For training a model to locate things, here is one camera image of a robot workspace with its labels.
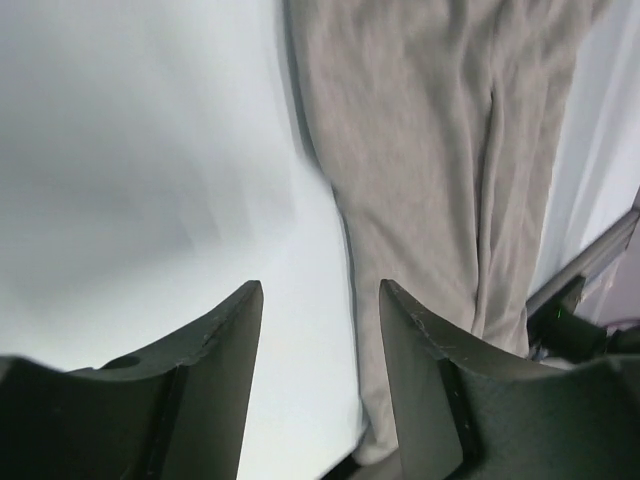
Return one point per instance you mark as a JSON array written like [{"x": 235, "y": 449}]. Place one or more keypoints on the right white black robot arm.
[{"x": 556, "y": 331}]

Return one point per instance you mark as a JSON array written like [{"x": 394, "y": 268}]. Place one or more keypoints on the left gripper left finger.
[{"x": 174, "y": 409}]

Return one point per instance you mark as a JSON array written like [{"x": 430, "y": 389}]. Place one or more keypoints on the grey t shirt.
[{"x": 437, "y": 125}]

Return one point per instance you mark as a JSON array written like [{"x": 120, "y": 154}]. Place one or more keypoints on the right aluminium corner post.
[{"x": 585, "y": 273}]

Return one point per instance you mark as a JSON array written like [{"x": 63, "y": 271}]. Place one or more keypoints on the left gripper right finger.
[{"x": 465, "y": 409}]

